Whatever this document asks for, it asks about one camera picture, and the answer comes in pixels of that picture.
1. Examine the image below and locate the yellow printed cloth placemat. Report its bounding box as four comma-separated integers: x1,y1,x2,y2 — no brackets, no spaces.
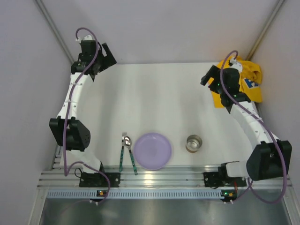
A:
210,56,263,108

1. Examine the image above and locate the metal cup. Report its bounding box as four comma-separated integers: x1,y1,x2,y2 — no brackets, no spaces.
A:
186,135,203,153

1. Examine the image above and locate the metal fork green handle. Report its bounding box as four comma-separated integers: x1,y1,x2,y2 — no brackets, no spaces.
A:
119,132,127,173

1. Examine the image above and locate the metal spoon green handle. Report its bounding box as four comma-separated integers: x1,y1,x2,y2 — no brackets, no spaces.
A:
124,136,138,175

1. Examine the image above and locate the purple plastic plate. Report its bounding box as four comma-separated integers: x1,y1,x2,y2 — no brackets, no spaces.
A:
133,133,173,171

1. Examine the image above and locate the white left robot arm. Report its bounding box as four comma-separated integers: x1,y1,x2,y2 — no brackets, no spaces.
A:
49,35,117,174

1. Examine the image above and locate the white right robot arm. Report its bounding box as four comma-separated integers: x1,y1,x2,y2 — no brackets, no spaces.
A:
201,62,292,181

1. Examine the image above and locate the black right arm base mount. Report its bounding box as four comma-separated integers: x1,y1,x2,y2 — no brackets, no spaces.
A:
203,172,247,189

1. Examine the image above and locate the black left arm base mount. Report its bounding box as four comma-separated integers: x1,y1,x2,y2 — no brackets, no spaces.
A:
74,168,120,188

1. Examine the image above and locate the aluminium rail frame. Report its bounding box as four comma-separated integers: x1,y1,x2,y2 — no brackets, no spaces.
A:
37,140,293,189

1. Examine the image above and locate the perforated cable duct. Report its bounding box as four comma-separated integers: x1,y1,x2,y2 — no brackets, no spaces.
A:
47,189,236,199

